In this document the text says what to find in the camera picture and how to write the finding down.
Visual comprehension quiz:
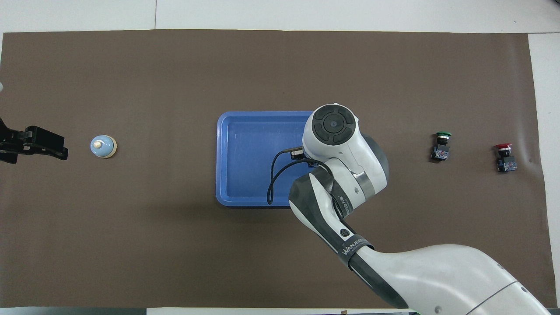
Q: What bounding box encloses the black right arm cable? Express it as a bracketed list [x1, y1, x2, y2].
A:
[267, 148, 334, 206]

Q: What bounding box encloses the red push button switch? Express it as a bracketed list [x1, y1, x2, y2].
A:
[493, 143, 518, 172]

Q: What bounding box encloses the green push button switch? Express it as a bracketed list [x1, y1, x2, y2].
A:
[430, 131, 452, 161]

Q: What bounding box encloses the blue plastic tray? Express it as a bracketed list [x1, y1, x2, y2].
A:
[216, 111, 316, 208]

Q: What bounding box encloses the brown table mat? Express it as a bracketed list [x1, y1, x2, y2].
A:
[0, 29, 547, 309]

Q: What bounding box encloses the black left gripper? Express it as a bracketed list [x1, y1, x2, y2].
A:
[0, 118, 69, 165]

